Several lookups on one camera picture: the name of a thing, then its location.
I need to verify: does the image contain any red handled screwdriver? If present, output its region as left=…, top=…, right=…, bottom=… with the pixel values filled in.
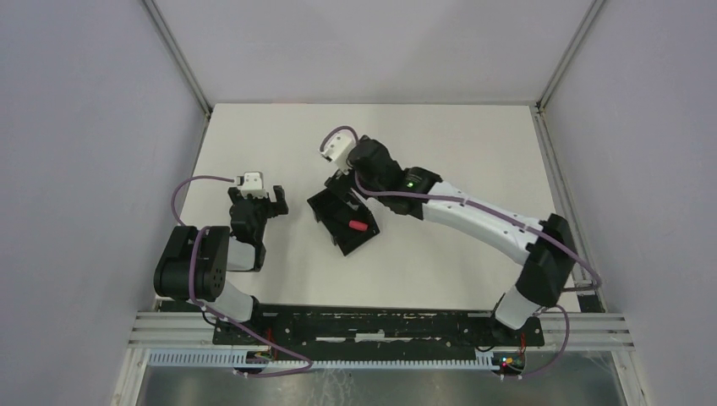
left=337, top=218, right=369, bottom=232

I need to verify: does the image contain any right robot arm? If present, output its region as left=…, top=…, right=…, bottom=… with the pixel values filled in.
left=319, top=129, right=578, bottom=345

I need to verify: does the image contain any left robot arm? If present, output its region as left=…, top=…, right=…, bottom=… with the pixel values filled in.
left=153, top=185, right=289, bottom=345

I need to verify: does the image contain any black plastic bin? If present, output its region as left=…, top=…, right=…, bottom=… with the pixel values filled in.
left=307, top=189, right=380, bottom=256

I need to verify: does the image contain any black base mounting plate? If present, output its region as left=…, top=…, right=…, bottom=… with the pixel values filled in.
left=246, top=304, right=545, bottom=361

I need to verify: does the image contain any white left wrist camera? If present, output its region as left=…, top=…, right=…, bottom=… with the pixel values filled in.
left=234, top=172, right=268, bottom=199

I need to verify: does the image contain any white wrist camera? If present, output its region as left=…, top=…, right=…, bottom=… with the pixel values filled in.
left=234, top=172, right=268, bottom=199
left=320, top=134, right=357, bottom=172

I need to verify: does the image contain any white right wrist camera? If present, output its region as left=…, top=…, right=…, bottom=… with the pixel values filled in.
left=320, top=134, right=357, bottom=172

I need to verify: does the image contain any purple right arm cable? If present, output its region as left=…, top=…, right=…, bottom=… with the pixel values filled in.
left=318, top=125, right=604, bottom=380

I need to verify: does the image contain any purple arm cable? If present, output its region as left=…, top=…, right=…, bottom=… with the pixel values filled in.
left=318, top=125, right=604, bottom=380
left=170, top=175, right=315, bottom=379

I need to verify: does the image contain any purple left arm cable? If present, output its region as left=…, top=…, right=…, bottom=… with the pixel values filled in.
left=170, top=175, right=315, bottom=379

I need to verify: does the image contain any aluminium front rail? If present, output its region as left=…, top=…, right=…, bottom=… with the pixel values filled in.
left=128, top=312, right=635, bottom=351

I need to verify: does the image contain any aluminium rail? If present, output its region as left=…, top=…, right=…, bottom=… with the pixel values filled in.
left=529, top=103, right=606, bottom=313
left=128, top=312, right=635, bottom=351

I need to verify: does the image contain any aluminium left corner post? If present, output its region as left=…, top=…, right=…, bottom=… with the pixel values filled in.
left=140, top=0, right=213, bottom=120

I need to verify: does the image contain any aluminium corner post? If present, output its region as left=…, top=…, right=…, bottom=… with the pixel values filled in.
left=140, top=0, right=213, bottom=120
left=535, top=0, right=607, bottom=112

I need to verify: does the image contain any white slotted cable duct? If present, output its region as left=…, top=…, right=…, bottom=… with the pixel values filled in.
left=148, top=348, right=499, bottom=371

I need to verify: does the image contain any aluminium right corner post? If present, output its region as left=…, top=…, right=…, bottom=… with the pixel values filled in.
left=535, top=0, right=607, bottom=112

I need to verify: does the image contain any aluminium right side rail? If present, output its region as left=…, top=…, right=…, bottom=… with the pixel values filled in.
left=529, top=103, right=606, bottom=313

